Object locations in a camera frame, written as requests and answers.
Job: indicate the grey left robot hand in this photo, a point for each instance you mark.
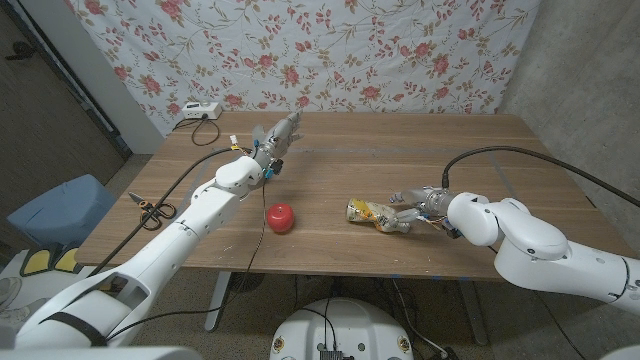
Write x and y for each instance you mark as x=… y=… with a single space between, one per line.
x=277 y=142

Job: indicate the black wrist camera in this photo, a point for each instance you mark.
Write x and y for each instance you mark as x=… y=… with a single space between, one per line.
x=452 y=230
x=274 y=169

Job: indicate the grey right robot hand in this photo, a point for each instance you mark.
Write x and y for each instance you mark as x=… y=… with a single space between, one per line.
x=432 y=202

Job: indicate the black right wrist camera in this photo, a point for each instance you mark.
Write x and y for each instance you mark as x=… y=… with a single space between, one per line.
x=452 y=230

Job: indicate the yellow black slippers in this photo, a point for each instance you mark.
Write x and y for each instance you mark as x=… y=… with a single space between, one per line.
x=37 y=260

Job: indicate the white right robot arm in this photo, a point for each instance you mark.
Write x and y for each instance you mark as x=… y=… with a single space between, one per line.
x=540 y=250

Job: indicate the blue plastic bin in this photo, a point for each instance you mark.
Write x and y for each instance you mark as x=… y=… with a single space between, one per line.
x=60 y=210

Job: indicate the grey table leg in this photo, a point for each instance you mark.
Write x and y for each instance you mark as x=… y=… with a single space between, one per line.
x=472 y=310

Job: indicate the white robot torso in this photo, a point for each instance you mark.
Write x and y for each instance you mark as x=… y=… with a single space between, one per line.
x=350 y=325

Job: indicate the floral backdrop cloth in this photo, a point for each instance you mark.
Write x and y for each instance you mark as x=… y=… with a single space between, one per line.
x=425 y=30

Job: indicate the white table leg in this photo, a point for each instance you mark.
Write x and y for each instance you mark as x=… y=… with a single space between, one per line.
x=219 y=300

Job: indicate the white power strip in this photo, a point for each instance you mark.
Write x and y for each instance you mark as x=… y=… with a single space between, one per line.
x=201 y=110

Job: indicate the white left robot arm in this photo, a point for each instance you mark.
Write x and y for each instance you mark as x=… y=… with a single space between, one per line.
x=190 y=235

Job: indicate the grey sneaker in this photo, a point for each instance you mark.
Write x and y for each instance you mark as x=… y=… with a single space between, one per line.
x=9 y=292
x=25 y=312

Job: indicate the dark brown door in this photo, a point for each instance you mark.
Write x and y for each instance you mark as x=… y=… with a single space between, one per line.
x=45 y=125

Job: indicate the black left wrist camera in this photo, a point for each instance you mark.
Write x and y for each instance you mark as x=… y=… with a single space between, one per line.
x=274 y=169

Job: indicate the red apple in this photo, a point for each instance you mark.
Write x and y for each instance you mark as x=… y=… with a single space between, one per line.
x=280 y=218

